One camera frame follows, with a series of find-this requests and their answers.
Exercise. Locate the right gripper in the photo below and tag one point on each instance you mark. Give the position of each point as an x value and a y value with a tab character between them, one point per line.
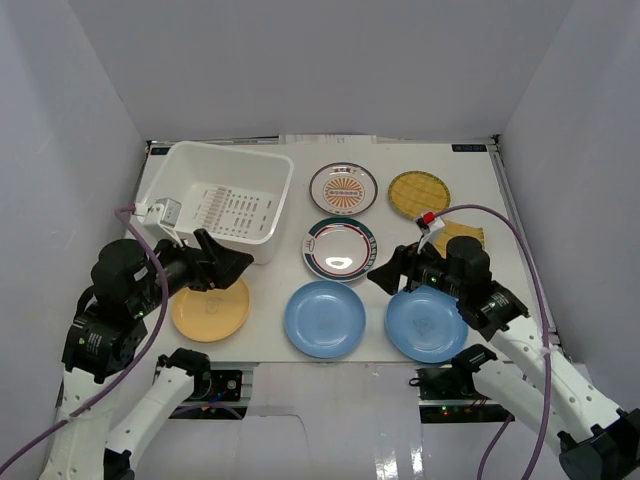
404	260

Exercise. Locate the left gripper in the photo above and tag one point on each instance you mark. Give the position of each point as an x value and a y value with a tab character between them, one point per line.
204	262

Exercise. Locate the green rimmed white plate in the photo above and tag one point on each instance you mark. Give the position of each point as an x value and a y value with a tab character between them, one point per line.
339	249

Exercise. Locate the plain yellow plate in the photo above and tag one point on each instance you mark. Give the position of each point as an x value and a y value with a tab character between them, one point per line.
213	315

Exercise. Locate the blue plate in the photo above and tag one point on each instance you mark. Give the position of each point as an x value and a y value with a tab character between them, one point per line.
425	325
325	320

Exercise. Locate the rectangular woven bamboo plate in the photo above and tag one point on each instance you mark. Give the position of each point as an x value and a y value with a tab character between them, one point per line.
453	229

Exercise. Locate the sunburst pattern plate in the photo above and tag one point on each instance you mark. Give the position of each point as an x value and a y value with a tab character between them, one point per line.
343	189

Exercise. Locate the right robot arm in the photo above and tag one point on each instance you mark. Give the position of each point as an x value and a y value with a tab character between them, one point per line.
593	437

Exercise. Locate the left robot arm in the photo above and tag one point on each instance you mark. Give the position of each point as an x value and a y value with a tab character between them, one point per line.
128	283

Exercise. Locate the white plastic bin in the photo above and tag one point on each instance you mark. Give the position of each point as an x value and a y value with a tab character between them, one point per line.
237	195

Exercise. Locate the round woven bamboo plate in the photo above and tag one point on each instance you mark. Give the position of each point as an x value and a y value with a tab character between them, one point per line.
413	192

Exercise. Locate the white paper sheets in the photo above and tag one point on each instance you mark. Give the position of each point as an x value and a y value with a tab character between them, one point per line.
326	139

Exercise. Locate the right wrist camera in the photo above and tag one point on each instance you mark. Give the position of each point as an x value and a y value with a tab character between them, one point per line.
430	226

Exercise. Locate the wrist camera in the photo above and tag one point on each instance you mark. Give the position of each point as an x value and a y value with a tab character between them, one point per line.
159	218
430	226

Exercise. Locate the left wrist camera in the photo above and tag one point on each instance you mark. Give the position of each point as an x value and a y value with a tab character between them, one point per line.
159	218

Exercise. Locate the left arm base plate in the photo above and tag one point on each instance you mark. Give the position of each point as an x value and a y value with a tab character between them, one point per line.
223	394

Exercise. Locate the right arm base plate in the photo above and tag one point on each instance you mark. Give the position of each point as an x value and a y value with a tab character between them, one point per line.
444	399

